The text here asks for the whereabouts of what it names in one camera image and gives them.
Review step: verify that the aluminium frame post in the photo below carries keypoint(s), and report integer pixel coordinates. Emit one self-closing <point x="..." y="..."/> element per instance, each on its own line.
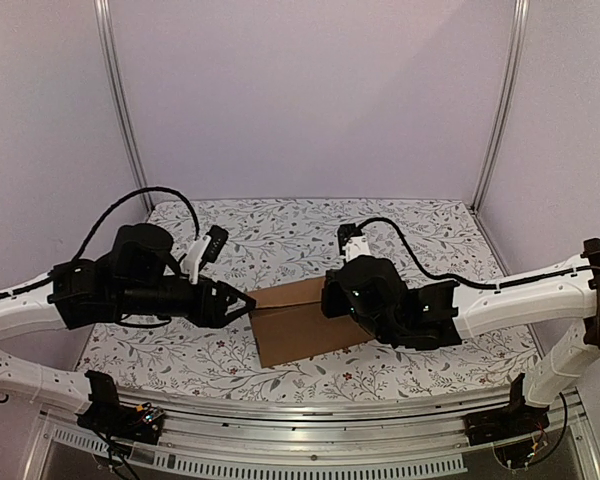
<point x="113" y="71"/>
<point x="505" y="101"/>

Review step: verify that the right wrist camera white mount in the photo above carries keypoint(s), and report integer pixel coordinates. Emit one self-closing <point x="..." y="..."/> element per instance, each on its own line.
<point x="352" y="243"/>

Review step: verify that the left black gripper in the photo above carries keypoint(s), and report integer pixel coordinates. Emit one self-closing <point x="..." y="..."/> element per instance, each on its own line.
<point x="212" y="315"/>

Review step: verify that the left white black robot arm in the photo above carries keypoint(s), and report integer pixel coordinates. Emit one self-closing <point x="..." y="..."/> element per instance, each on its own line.
<point x="138" y="277"/>

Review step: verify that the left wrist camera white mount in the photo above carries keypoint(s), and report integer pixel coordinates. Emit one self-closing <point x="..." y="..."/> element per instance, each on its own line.
<point x="203" y="251"/>

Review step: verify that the floral patterned table mat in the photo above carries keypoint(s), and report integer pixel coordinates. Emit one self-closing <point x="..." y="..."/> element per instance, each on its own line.
<point x="274" y="242"/>

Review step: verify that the right aluminium frame post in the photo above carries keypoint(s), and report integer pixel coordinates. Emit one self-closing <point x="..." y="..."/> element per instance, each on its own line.
<point x="505" y="101"/>

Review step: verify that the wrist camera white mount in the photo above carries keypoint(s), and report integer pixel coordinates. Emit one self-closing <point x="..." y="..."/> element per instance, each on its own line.
<point x="203" y="251"/>
<point x="352" y="243"/>

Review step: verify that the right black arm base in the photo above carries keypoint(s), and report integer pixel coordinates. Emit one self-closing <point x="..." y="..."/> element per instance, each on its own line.
<point x="514" y="419"/>

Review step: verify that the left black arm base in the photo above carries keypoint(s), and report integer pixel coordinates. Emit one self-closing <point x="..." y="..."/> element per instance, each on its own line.
<point x="107" y="416"/>

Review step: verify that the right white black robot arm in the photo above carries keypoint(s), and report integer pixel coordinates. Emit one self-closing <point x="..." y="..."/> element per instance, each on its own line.
<point x="445" y="313"/>

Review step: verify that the brown cardboard box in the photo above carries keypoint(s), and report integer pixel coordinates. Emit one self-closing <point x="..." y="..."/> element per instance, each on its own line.
<point x="288" y="324"/>

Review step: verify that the aluminium front rail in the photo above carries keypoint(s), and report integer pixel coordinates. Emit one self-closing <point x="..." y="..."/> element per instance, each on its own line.
<point x="421" y="438"/>

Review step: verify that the left aluminium frame post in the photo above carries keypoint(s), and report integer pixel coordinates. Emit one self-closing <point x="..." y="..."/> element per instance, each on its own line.
<point x="113" y="71"/>

